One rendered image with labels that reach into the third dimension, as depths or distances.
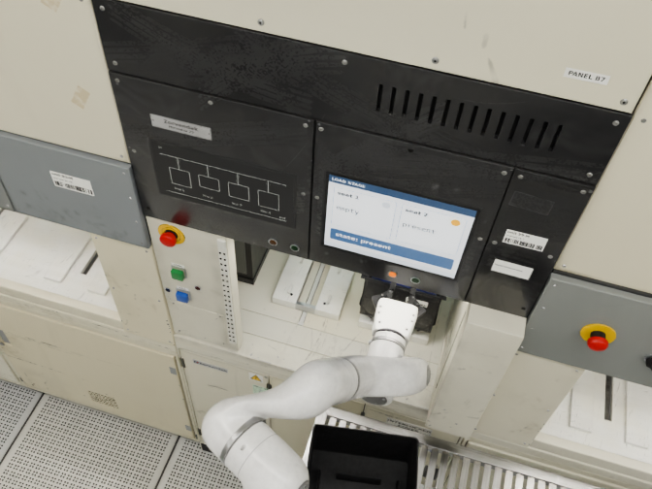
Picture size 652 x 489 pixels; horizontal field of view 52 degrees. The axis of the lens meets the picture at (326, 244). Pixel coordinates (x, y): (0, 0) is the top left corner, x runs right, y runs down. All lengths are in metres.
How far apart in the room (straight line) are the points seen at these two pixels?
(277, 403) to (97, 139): 0.66
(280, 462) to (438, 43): 0.72
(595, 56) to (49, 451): 2.45
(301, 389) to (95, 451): 1.76
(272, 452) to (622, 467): 1.11
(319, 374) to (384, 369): 0.26
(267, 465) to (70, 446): 1.78
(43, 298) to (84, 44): 1.08
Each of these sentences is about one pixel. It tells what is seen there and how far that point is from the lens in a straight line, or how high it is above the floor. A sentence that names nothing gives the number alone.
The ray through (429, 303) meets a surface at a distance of 1.84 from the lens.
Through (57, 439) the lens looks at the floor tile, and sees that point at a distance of 2.93.
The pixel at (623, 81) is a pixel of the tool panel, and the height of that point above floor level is 2.00.
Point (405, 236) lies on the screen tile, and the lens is 1.34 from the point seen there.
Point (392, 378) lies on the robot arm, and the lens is 1.44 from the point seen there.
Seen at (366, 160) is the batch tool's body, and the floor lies 1.74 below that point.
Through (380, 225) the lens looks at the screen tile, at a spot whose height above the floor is 1.57.
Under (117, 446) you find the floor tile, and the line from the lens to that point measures 2.86.
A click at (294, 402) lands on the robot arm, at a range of 1.20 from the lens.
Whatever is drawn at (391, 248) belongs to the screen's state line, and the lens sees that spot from 1.37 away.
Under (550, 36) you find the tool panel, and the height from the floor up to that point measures 2.05.
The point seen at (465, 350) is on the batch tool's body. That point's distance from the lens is 1.53.
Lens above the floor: 2.58
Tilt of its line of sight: 51 degrees down
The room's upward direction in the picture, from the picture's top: 5 degrees clockwise
